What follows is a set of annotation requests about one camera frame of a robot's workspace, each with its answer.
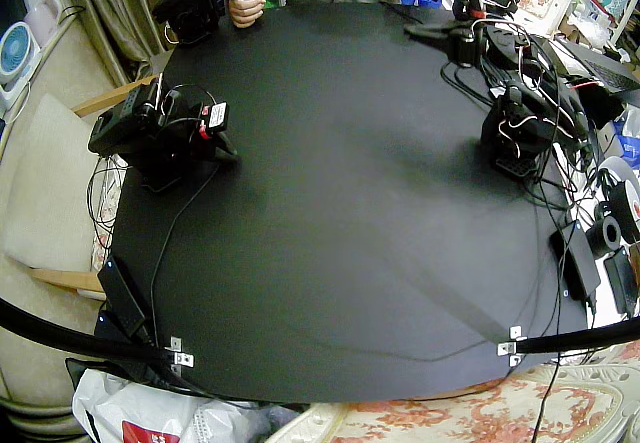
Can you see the black follower robot arm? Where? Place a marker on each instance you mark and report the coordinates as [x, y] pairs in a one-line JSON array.
[[135, 130], [520, 123]]

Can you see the person's right hand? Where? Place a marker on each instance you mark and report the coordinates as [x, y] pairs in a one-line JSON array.
[[245, 9]]

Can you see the black laptop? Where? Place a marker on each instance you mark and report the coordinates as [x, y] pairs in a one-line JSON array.
[[600, 68]]

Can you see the olive beige curtain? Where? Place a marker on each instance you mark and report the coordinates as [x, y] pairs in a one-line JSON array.
[[110, 18]]

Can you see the beige chair cushion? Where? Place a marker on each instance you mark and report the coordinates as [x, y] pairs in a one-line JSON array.
[[45, 183]]

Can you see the black power adapter brick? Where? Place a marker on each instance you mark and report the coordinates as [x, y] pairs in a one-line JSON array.
[[577, 263], [120, 295]]

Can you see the blue cardboard box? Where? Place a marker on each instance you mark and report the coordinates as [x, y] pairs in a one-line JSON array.
[[631, 140]]

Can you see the pink plastic box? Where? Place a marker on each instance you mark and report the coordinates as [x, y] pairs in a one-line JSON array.
[[44, 15]]

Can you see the small white blue fan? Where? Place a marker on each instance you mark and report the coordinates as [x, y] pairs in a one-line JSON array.
[[17, 55]]

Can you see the white filament spool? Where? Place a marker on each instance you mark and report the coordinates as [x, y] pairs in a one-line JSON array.
[[622, 188]]

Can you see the black tape roll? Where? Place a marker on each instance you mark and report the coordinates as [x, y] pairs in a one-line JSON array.
[[605, 235]]

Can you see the white plastic bag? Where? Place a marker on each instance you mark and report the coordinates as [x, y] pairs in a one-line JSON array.
[[165, 413]]

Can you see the small black power adapter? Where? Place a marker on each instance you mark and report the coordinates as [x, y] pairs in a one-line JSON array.
[[620, 283]]

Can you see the red floral cushion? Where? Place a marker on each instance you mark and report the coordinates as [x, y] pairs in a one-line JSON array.
[[475, 408]]

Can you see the wooden chair frame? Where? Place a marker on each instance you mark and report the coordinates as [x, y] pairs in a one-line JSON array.
[[115, 93]]

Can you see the metal pole bracket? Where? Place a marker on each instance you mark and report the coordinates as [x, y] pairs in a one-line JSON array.
[[511, 345], [181, 353]]

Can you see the black camera rig pole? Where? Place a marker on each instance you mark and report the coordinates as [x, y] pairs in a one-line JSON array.
[[580, 339], [60, 330]]

